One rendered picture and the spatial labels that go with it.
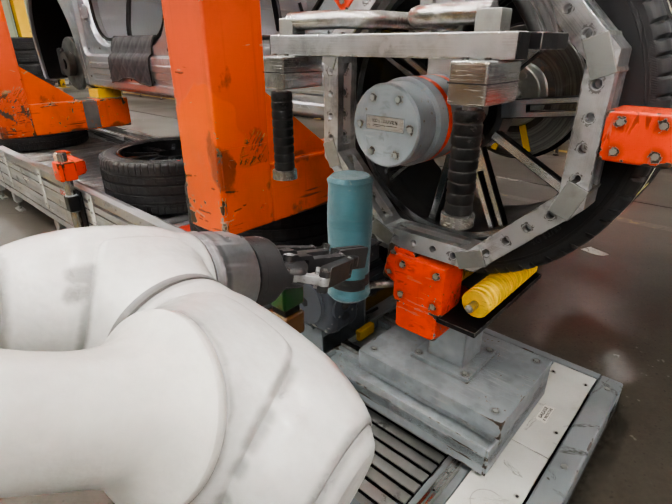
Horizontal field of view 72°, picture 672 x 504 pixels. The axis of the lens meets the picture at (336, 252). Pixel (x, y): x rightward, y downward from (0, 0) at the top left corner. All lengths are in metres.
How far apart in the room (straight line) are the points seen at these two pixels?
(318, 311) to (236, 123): 0.52
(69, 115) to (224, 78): 1.97
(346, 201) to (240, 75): 0.44
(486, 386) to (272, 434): 0.98
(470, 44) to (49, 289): 0.50
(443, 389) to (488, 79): 0.77
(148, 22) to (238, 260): 2.92
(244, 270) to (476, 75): 0.34
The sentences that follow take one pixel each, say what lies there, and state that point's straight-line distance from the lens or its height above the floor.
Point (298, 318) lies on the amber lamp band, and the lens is 0.68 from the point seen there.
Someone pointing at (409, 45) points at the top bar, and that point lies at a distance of 0.66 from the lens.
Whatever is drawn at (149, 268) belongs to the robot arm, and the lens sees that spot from 0.34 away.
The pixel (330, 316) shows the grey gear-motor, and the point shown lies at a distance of 1.25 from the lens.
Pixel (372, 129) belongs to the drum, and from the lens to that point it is 0.76.
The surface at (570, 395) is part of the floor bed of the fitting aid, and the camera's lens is 1.49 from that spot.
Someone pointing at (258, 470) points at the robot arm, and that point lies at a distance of 0.24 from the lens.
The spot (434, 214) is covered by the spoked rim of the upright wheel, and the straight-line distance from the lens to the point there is 1.02.
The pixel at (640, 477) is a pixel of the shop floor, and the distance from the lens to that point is 1.46.
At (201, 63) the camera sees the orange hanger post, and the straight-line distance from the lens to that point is 1.12.
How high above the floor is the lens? 0.97
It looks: 24 degrees down
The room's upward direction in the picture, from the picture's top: straight up
